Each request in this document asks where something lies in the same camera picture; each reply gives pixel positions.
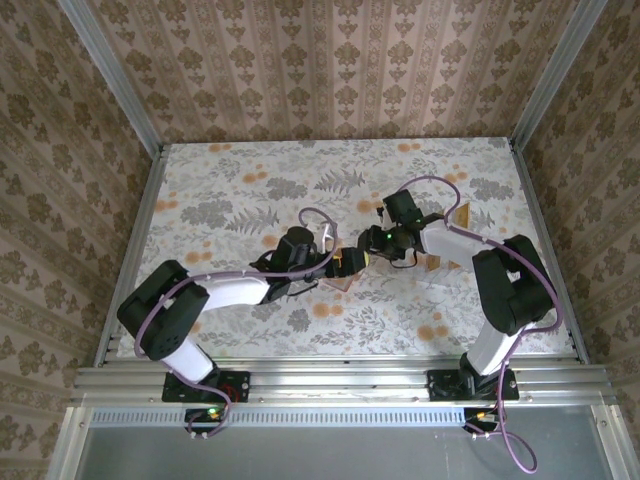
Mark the wooden card stand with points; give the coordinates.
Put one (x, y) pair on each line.
(462, 215)

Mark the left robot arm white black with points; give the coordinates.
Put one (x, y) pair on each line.
(235, 290)

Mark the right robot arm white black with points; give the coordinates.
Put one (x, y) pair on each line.
(450, 245)

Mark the left control board green light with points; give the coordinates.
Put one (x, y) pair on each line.
(210, 415)

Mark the grey metal panel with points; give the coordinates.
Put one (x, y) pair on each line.
(325, 455)

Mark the aluminium mounting rail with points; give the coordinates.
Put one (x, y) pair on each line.
(340, 380)

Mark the aluminium table side rail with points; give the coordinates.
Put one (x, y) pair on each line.
(545, 220)
(145, 220)

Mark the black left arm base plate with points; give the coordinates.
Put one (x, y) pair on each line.
(240, 385)

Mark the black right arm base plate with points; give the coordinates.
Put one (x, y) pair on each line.
(440, 387)

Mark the aluminium frame post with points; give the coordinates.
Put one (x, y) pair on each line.
(115, 85)
(555, 75)

